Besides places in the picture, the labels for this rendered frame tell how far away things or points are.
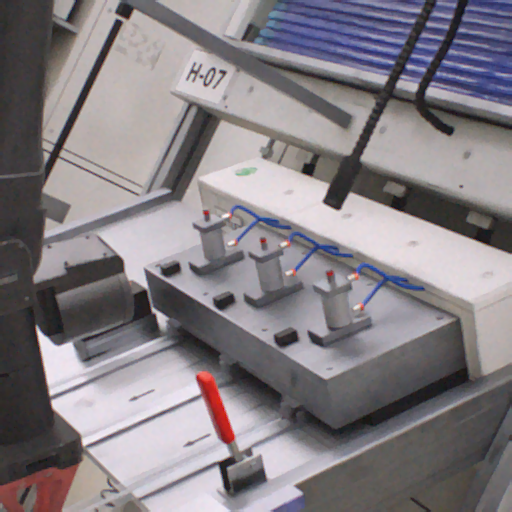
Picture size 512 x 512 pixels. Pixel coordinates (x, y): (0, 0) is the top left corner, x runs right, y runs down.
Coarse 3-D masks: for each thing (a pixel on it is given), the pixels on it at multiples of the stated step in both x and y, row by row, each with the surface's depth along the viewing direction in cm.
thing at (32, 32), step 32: (0, 0) 81; (32, 0) 82; (0, 32) 82; (32, 32) 83; (0, 64) 83; (32, 64) 84; (0, 96) 84; (32, 96) 85; (0, 128) 85; (32, 128) 86; (0, 160) 86; (32, 160) 87; (0, 192) 86; (32, 192) 88; (0, 224) 87; (32, 224) 89; (32, 256) 90
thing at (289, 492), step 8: (288, 488) 83; (296, 488) 83; (272, 496) 82; (280, 496) 82; (288, 496) 82; (296, 496) 82; (256, 504) 82; (264, 504) 82; (272, 504) 82; (280, 504) 81; (288, 504) 82; (296, 504) 82; (304, 504) 82
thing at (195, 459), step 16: (272, 416) 110; (240, 432) 108; (256, 432) 108; (272, 432) 109; (208, 448) 107; (224, 448) 107; (240, 448) 108; (176, 464) 106; (192, 464) 106; (128, 480) 105; (144, 480) 104; (160, 480) 105; (96, 496) 103; (112, 496) 103; (128, 496) 104
